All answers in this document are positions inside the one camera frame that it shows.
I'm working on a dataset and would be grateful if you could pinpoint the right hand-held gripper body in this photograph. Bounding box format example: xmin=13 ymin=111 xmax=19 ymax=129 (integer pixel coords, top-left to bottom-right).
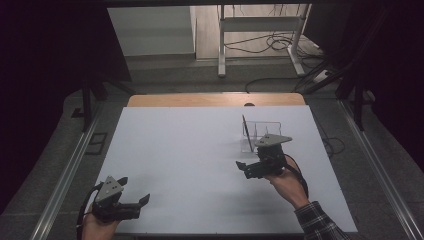
xmin=247 ymin=133 xmax=294 ymax=180

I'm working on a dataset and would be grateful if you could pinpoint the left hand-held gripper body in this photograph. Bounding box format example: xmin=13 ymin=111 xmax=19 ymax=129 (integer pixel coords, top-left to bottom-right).
xmin=91 ymin=175 xmax=142 ymax=224

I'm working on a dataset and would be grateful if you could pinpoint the clear acrylic pen holder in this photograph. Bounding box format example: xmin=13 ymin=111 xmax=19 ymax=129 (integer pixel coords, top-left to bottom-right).
xmin=240 ymin=121 xmax=283 ymax=154

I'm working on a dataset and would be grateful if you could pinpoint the dark pen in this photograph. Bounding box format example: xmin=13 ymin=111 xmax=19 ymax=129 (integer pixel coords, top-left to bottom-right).
xmin=241 ymin=114 xmax=255 ymax=153

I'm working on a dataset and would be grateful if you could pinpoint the person's left hand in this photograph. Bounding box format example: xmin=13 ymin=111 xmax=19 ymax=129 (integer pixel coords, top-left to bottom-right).
xmin=81 ymin=205 xmax=120 ymax=240

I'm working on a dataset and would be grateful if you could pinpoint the person's right hand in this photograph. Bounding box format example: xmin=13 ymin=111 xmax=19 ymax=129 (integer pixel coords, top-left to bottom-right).
xmin=262 ymin=155 xmax=310 ymax=210

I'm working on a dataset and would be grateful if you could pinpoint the black metal stand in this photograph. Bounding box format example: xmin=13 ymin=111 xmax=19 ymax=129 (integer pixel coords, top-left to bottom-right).
xmin=299 ymin=49 xmax=393 ymax=132
xmin=70 ymin=66 xmax=136 ymax=133

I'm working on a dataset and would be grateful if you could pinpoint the white power strip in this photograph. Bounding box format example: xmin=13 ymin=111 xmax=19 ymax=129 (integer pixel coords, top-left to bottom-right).
xmin=312 ymin=68 xmax=332 ymax=84

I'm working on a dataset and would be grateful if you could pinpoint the white cabinet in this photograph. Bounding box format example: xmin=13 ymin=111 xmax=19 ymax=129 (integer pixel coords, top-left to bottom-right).
xmin=106 ymin=5 xmax=197 ymax=58

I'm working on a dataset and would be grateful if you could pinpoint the left hand-held gripper black cable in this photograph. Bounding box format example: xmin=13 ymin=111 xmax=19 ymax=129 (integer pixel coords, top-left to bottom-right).
xmin=76 ymin=181 xmax=105 ymax=240

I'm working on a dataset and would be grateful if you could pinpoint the hand-held gripper black cable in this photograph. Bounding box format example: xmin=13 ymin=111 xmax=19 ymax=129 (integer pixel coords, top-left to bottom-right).
xmin=282 ymin=153 xmax=310 ymax=200
xmin=76 ymin=181 xmax=105 ymax=240

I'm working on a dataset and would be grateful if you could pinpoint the right hand-held gripper black cable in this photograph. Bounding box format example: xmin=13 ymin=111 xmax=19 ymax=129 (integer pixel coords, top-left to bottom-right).
xmin=282 ymin=153 xmax=310 ymax=200

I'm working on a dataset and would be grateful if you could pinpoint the black floor frame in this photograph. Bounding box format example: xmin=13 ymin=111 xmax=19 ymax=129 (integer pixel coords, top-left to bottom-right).
xmin=83 ymin=132 xmax=109 ymax=156

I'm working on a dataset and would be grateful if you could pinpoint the metal floor rail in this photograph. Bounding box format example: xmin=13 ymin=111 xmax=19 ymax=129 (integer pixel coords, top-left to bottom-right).
xmin=37 ymin=100 xmax=105 ymax=240
xmin=337 ymin=99 xmax=424 ymax=240

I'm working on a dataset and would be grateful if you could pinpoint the thin looped black cable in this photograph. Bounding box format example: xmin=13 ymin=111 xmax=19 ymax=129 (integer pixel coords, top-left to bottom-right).
xmin=320 ymin=135 xmax=347 ymax=159

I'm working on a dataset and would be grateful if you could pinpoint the long black floor cable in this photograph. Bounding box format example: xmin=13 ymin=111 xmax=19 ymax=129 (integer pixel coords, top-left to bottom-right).
xmin=244 ymin=76 xmax=303 ymax=95

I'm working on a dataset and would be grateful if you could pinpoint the tangle of black floor cables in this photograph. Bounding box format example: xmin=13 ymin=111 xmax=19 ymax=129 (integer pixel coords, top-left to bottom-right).
xmin=223 ymin=30 xmax=323 ymax=56

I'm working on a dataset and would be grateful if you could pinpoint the white desk frame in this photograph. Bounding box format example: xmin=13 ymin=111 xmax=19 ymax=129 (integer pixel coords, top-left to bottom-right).
xmin=217 ymin=3 xmax=312 ymax=79

